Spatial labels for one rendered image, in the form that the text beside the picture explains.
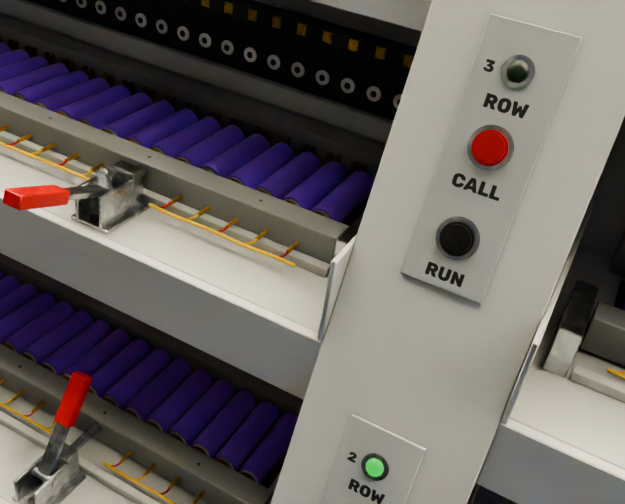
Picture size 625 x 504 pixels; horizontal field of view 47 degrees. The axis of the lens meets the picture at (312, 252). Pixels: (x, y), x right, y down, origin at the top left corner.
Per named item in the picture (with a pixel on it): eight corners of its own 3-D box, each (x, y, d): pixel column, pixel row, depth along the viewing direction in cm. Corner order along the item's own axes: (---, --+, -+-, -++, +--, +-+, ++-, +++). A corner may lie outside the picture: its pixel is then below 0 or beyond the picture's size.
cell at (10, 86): (71, 88, 57) (7, 112, 52) (54, 81, 58) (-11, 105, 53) (70, 66, 56) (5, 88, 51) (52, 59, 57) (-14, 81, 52)
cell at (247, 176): (293, 170, 51) (244, 206, 46) (271, 161, 51) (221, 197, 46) (296, 146, 50) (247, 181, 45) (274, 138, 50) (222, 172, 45)
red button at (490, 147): (500, 171, 31) (513, 135, 31) (465, 159, 32) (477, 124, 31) (503, 170, 32) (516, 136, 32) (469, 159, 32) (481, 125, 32)
